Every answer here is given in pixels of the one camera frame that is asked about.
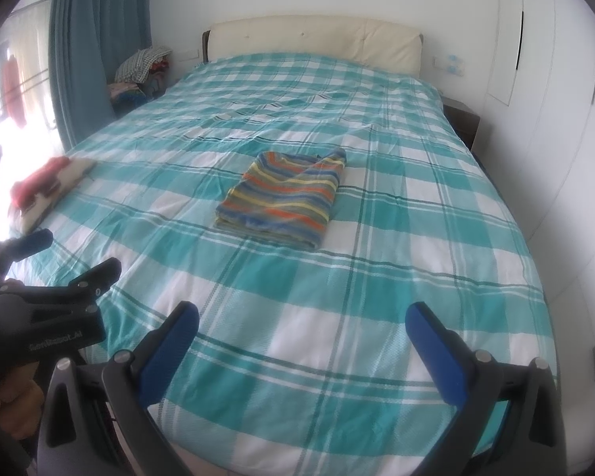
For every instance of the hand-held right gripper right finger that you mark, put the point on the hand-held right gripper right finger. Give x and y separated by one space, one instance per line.
436 352

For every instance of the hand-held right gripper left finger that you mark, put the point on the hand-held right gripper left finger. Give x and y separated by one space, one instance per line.
171 352

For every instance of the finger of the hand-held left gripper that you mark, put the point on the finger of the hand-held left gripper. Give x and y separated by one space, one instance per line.
34 243
104 272

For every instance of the striped knit shirt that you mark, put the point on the striped knit shirt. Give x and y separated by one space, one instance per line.
282 198

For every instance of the pile of clothes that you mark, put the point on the pile of clothes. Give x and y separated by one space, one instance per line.
139 67

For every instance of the person's left hand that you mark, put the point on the person's left hand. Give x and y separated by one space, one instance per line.
15 396

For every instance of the red and cream folded cloth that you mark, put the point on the red and cream folded cloth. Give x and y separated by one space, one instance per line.
72 173

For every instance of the teal plaid blanket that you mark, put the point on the teal plaid blanket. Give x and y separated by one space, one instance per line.
377 258

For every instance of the red hanging garment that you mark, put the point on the red hanging garment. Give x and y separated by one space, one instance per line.
12 89

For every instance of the teal curtain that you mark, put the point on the teal curtain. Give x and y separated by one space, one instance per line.
89 49

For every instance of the dark wooden nightstand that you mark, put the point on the dark wooden nightstand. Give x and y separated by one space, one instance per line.
463 119

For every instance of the white wardrobe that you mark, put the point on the white wardrobe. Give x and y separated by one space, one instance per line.
550 134

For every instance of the cream padded headboard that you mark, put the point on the cream padded headboard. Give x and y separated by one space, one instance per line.
317 39

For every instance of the white wall switch plate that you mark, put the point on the white wall switch plate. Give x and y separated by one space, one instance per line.
188 54

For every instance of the white wall socket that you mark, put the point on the white wall socket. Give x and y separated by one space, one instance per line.
451 64

